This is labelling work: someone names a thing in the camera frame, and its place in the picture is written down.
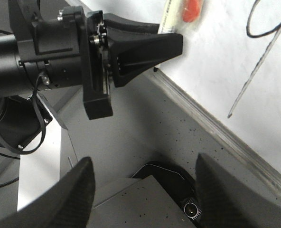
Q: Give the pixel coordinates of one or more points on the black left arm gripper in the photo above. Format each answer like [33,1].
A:
[77,39]

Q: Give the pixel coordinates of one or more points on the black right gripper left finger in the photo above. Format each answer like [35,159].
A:
[67,204]

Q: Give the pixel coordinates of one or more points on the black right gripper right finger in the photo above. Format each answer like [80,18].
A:
[227,203]

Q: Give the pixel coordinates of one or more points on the white black whiteboard marker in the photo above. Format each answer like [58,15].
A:
[171,17]

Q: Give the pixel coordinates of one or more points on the red round magnet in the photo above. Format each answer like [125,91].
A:
[191,10]

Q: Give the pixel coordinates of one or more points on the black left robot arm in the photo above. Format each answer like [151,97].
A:
[22,114]

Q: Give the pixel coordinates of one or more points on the grey aluminium whiteboard tray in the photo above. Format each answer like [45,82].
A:
[232,143]

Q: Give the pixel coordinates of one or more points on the white whiteboard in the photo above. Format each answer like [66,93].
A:
[216,61]

